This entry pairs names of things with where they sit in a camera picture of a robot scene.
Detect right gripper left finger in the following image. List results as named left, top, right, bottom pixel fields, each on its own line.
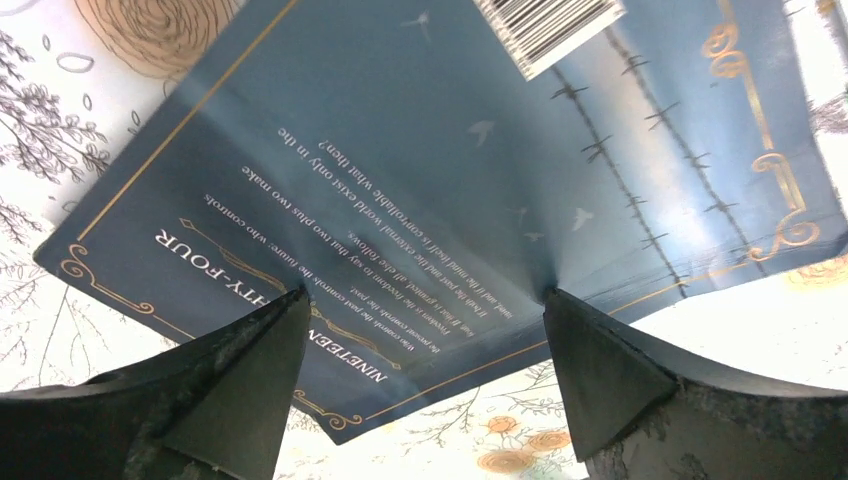
left=1, top=288, right=310, bottom=479

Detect dark blue book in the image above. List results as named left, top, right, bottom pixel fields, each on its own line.
left=35, top=1, right=847, bottom=444

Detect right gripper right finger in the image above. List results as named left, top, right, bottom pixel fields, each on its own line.
left=543, top=289, right=847, bottom=479

